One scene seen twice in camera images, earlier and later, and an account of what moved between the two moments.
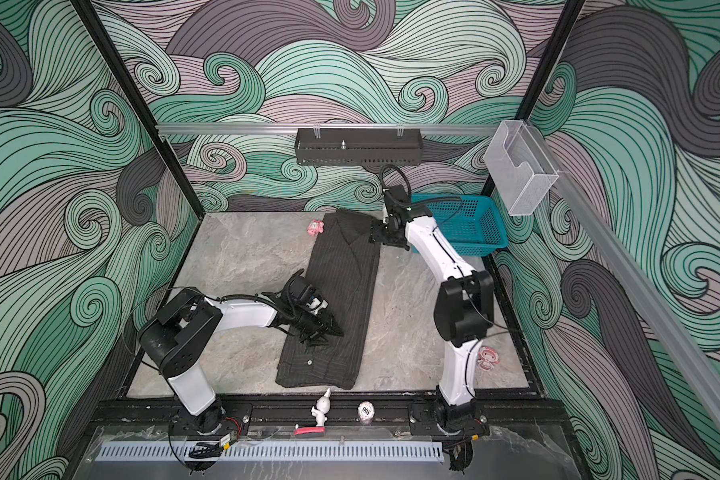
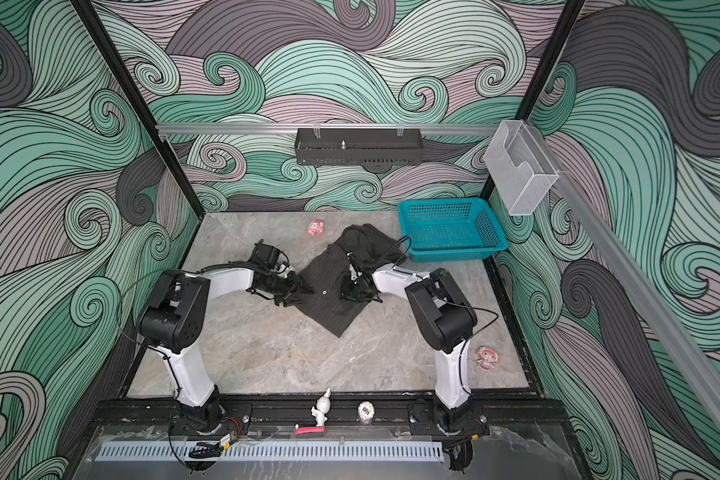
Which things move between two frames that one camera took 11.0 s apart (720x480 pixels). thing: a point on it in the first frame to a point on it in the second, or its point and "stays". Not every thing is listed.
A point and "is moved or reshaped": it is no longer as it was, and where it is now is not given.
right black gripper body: x=386 y=232 to x=355 y=290
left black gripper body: x=312 y=327 to x=283 y=289
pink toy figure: x=315 y=228 stays
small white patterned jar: x=366 y=412 stays
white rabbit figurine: x=323 y=404 stays
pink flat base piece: x=311 y=429 stays
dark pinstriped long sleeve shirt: x=340 y=266 is moved or reshaped
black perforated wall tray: x=359 y=146 stays
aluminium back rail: x=189 y=129 stays
